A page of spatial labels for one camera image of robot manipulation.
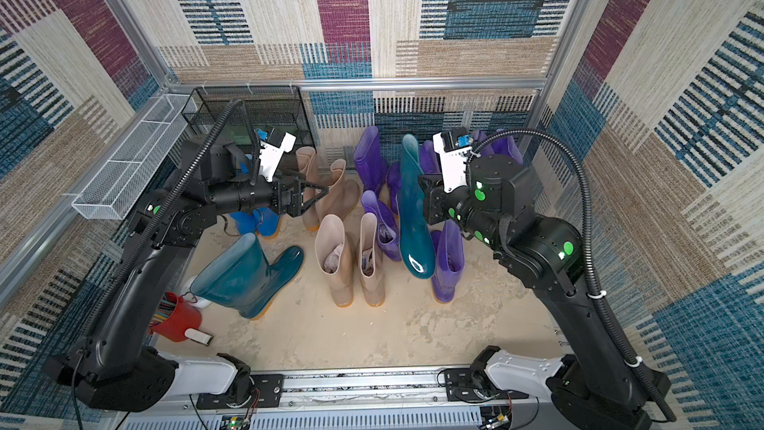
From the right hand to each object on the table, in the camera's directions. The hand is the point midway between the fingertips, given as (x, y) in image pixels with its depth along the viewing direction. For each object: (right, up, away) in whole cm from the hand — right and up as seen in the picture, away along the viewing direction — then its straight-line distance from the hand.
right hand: (426, 184), depth 56 cm
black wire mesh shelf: (-44, +28, +46) cm, 70 cm away
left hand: (-21, +1, +4) cm, 22 cm away
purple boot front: (+7, -14, +12) cm, 20 cm away
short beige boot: (-20, -18, +21) cm, 34 cm away
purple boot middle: (-7, -11, +18) cm, 22 cm away
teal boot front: (0, -14, +16) cm, 21 cm away
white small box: (-56, -39, +23) cm, 72 cm away
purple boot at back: (-12, +9, +33) cm, 36 cm away
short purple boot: (-4, +4, +54) cm, 55 cm away
